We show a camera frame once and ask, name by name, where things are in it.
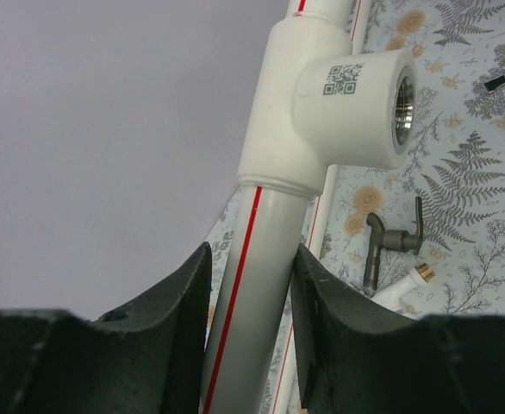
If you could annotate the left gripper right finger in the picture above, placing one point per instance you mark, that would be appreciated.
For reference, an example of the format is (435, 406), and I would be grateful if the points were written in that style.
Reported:
(355, 356)

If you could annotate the white plastic faucet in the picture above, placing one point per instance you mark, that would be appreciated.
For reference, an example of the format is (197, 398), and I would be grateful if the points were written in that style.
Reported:
(390, 297)

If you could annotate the dark short faucet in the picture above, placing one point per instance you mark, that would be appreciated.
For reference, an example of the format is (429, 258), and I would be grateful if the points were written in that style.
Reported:
(390, 239)

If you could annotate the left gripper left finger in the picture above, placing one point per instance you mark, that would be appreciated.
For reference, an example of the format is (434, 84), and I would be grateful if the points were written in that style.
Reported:
(145, 356)

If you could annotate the white pipe frame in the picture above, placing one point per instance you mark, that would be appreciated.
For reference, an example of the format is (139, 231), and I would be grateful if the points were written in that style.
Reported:
(317, 104)

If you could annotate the floral table mat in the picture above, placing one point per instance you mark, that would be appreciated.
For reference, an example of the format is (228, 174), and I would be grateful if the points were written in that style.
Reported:
(455, 162)

